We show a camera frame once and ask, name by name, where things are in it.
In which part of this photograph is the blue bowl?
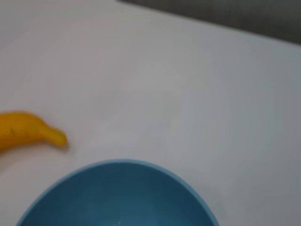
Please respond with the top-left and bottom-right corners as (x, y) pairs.
(15, 159), (221, 226)

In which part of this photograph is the yellow banana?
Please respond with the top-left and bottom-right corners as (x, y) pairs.
(0, 110), (69, 154)

